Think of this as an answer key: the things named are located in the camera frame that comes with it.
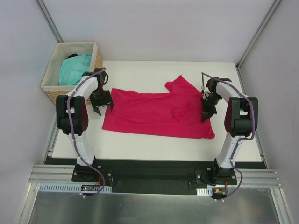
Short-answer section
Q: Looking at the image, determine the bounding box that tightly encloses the pink t shirt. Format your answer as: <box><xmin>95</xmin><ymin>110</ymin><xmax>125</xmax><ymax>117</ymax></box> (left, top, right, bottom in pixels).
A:
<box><xmin>102</xmin><ymin>76</ymin><xmax>215</xmax><ymax>139</ymax></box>

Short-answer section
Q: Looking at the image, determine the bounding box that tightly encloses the wicker basket with liner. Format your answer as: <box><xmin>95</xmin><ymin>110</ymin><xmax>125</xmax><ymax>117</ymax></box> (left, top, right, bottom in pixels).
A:
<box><xmin>41</xmin><ymin>42</ymin><xmax>103</xmax><ymax>102</ymax></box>

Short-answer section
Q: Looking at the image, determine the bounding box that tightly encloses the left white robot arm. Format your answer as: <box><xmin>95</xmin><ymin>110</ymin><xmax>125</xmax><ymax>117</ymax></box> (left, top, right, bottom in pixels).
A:
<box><xmin>56</xmin><ymin>68</ymin><xmax>114</xmax><ymax>182</ymax></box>

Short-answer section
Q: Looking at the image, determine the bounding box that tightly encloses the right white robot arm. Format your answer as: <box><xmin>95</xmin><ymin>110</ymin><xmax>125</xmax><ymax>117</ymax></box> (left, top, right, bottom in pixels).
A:
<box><xmin>200</xmin><ymin>73</ymin><xmax>258</xmax><ymax>186</ymax></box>

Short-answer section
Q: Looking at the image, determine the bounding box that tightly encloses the teal t shirt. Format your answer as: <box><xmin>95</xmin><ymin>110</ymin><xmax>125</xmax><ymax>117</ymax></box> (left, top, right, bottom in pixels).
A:
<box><xmin>58</xmin><ymin>54</ymin><xmax>92</xmax><ymax>86</ymax></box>

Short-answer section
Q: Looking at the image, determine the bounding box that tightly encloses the black garment in basket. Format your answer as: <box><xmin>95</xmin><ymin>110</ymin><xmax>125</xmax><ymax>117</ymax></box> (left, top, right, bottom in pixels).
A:
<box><xmin>67</xmin><ymin>53</ymin><xmax>78</xmax><ymax>59</ymax></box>

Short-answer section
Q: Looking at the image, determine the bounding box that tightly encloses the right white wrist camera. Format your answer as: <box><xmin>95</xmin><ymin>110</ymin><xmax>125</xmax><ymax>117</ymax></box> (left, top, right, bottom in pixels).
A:
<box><xmin>201</xmin><ymin>86</ymin><xmax>210</xmax><ymax>99</ymax></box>

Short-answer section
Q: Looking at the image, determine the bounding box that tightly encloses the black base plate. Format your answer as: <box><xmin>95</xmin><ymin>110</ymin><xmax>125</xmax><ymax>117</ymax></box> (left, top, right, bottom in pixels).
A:
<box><xmin>45</xmin><ymin>158</ymin><xmax>266</xmax><ymax>195</ymax></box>

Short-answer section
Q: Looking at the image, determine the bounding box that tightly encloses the right white cable duct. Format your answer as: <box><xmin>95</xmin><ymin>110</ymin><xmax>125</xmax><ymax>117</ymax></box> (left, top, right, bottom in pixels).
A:
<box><xmin>196</xmin><ymin>187</ymin><xmax>213</xmax><ymax>196</ymax></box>

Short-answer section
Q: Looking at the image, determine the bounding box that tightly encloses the white cable duct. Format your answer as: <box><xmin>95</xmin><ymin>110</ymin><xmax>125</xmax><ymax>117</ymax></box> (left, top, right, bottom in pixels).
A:
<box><xmin>196</xmin><ymin>187</ymin><xmax>213</xmax><ymax>196</ymax></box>
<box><xmin>39</xmin><ymin>183</ymin><xmax>101</xmax><ymax>194</ymax></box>

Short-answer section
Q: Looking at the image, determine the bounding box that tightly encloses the front aluminium rail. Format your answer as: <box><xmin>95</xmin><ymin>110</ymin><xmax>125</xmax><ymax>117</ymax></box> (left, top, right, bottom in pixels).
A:
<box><xmin>29</xmin><ymin>164</ymin><xmax>282</xmax><ymax>188</ymax></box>

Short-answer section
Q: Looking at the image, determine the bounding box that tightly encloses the left white cable duct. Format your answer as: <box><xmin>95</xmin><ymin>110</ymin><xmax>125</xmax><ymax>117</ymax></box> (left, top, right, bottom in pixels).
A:
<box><xmin>39</xmin><ymin>183</ymin><xmax>101</xmax><ymax>194</ymax></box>

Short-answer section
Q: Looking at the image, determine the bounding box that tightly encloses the left aluminium frame post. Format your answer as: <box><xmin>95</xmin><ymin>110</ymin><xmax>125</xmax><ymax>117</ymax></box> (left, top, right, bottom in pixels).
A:
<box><xmin>35</xmin><ymin>0</ymin><xmax>64</xmax><ymax>43</ymax></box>

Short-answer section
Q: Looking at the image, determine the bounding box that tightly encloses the aluminium frame post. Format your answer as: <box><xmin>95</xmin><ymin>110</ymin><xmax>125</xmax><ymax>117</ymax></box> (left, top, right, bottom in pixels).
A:
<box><xmin>35</xmin><ymin>0</ymin><xmax>64</xmax><ymax>43</ymax></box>
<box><xmin>235</xmin><ymin>0</ymin><xmax>283</xmax><ymax>71</ymax></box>

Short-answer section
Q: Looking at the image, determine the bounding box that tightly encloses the right aluminium frame post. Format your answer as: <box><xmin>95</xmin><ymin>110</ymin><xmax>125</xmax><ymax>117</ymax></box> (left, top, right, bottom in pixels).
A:
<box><xmin>235</xmin><ymin>0</ymin><xmax>283</xmax><ymax>71</ymax></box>

